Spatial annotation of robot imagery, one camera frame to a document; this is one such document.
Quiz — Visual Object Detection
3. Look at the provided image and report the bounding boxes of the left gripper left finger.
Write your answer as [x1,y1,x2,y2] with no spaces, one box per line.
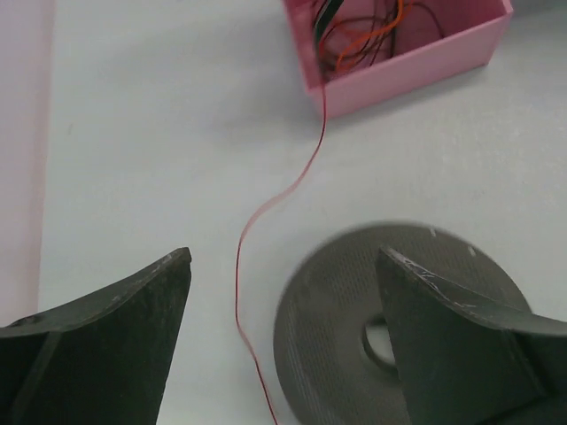
[1,247,191,424]

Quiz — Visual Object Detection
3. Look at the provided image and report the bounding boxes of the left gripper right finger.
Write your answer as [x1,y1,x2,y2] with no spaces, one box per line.
[376,248,566,424]

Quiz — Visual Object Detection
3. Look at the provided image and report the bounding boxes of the thin red wire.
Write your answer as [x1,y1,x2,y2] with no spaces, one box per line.
[234,83,329,425]

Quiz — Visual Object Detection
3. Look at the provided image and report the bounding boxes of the pink plastic box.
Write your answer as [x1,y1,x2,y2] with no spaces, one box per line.
[283,1,513,118]

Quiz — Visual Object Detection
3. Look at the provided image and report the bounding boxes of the black cable spool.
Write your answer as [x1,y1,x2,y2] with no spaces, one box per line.
[273,221,531,424]

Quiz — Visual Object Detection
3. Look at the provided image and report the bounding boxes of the black wire in box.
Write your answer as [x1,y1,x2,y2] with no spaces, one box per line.
[316,0,444,83]

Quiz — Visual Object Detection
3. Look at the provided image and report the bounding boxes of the orange wire in box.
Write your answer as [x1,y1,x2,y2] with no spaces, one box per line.
[334,0,407,74]

